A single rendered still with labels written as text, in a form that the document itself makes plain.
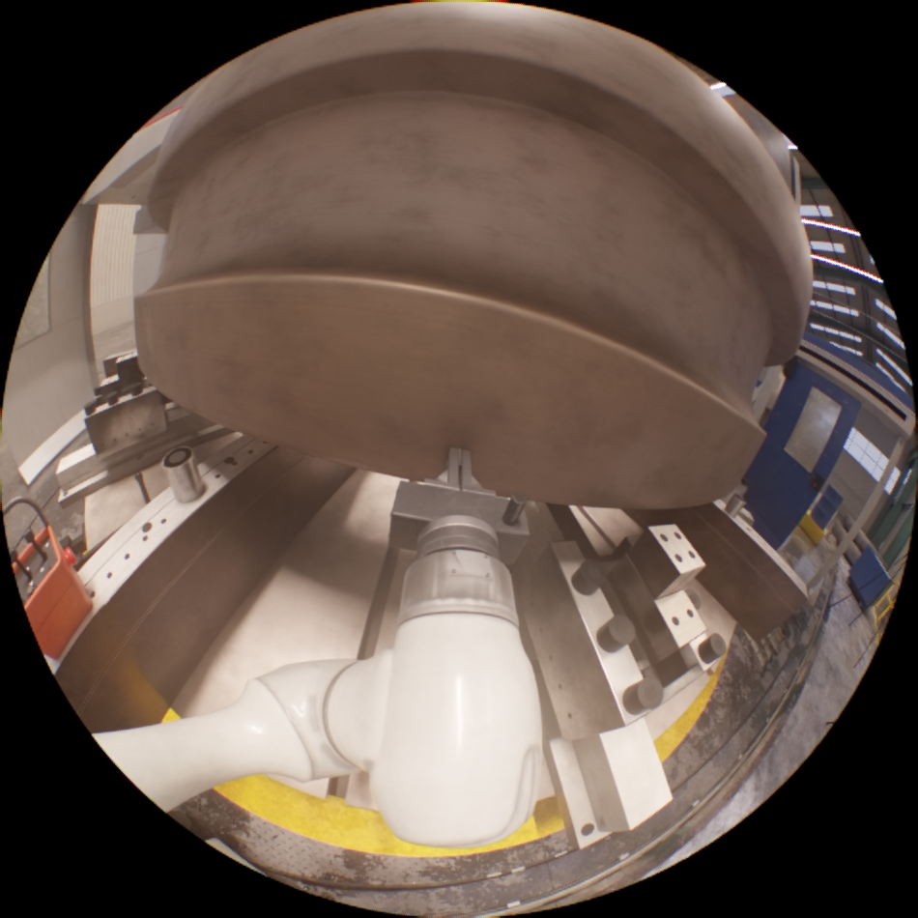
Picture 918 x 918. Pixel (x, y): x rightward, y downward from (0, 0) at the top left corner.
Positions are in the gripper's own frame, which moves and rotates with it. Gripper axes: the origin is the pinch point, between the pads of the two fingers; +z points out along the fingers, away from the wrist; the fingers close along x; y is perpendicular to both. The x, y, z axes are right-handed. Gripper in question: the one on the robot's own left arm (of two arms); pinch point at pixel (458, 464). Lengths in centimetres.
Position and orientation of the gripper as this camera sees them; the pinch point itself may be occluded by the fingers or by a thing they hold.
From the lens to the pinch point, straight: 37.5
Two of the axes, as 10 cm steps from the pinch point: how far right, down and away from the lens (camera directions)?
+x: -9.8, -1.9, -1.2
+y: 2.2, -8.2, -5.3
